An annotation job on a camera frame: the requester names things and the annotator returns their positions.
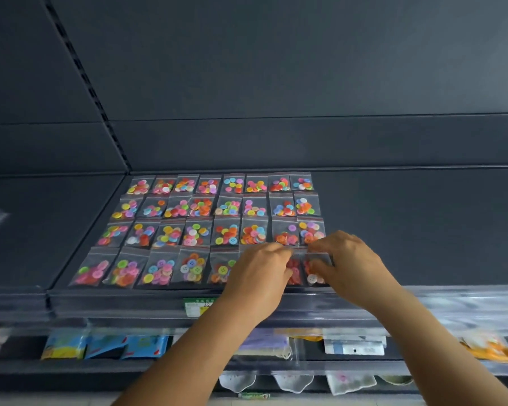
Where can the person's left hand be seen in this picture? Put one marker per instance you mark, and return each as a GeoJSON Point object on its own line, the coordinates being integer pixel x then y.
{"type": "Point", "coordinates": [254, 283]}

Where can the person's right hand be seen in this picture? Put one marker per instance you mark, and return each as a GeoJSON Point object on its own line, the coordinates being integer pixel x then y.
{"type": "Point", "coordinates": [355, 270]}

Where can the person's left fingers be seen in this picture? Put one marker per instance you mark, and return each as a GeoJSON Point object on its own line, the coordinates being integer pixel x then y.
{"type": "Point", "coordinates": [279, 260]}

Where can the person's right thumb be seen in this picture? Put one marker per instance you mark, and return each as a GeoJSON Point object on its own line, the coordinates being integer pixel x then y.
{"type": "Point", "coordinates": [331, 275]}

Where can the clear zip button pouch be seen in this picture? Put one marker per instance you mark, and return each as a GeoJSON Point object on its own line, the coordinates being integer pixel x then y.
{"type": "Point", "coordinates": [296, 272]}
{"type": "Point", "coordinates": [315, 276]}

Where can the person's left forearm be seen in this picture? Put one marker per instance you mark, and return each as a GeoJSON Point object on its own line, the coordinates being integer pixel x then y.
{"type": "Point", "coordinates": [194, 359]}

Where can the person's right forearm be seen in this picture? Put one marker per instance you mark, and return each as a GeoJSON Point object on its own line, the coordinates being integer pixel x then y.
{"type": "Point", "coordinates": [431, 346]}

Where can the white card packet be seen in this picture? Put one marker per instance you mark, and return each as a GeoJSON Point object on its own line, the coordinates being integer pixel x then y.
{"type": "Point", "coordinates": [355, 345]}

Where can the purple cloth packet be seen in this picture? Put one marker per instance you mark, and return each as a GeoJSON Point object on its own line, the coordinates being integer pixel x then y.
{"type": "Point", "coordinates": [264, 342]}

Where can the wide dark metal shelf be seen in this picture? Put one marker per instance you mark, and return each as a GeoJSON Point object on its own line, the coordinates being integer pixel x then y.
{"type": "Point", "coordinates": [406, 232]}

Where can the green shelf price label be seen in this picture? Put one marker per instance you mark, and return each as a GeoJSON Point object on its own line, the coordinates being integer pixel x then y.
{"type": "Point", "coordinates": [198, 307]}

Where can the rows of colourful button bags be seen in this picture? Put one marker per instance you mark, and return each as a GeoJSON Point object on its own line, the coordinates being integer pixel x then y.
{"type": "Point", "coordinates": [182, 232]}

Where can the green tube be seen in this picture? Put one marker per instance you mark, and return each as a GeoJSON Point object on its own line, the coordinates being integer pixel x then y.
{"type": "Point", "coordinates": [254, 395]}

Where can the blue picture packet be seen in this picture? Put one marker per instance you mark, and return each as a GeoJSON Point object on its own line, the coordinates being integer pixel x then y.
{"type": "Point", "coordinates": [103, 345]}
{"type": "Point", "coordinates": [146, 346]}

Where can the orange goods packet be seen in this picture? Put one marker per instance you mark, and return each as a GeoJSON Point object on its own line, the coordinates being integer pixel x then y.
{"type": "Point", "coordinates": [489, 346]}

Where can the yellow and blue packet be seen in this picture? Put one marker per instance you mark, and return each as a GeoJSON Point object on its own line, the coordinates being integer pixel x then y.
{"type": "Point", "coordinates": [63, 344]}

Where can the narrow dark metal shelf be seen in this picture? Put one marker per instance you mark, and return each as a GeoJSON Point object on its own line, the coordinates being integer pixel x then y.
{"type": "Point", "coordinates": [34, 240]}

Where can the slotted shelf upright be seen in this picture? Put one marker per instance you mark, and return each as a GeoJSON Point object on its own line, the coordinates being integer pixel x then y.
{"type": "Point", "coordinates": [89, 88]}

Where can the clear plastic shelf rail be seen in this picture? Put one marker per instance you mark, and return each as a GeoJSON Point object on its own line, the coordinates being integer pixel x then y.
{"type": "Point", "coordinates": [110, 367]}

